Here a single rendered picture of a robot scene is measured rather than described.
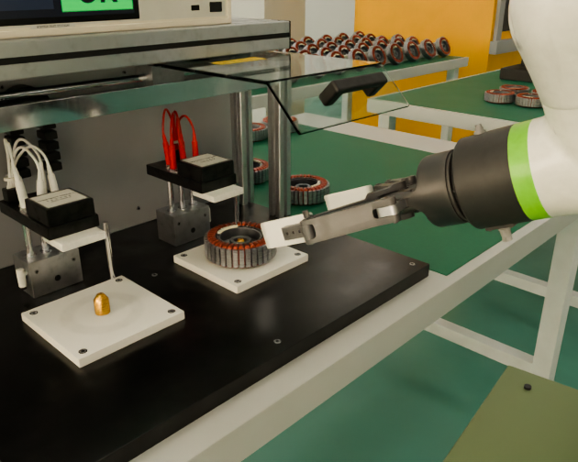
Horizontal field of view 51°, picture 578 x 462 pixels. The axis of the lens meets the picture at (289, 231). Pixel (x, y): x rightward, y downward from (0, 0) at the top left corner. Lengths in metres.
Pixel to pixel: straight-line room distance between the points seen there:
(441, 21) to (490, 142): 3.83
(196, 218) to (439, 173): 0.53
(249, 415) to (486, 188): 0.34
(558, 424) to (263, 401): 0.31
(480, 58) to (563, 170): 3.74
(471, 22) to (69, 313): 3.74
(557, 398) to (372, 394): 1.22
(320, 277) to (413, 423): 1.01
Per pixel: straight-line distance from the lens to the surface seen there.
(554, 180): 0.55
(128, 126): 1.08
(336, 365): 0.77
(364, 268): 0.94
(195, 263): 0.93
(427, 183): 0.60
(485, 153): 0.58
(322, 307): 0.83
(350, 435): 1.79
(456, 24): 4.35
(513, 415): 0.72
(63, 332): 0.80
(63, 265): 0.92
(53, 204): 0.81
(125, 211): 1.11
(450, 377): 2.06
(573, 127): 0.53
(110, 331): 0.78
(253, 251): 0.89
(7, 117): 0.81
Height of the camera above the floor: 1.19
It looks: 23 degrees down
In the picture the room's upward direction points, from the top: straight up
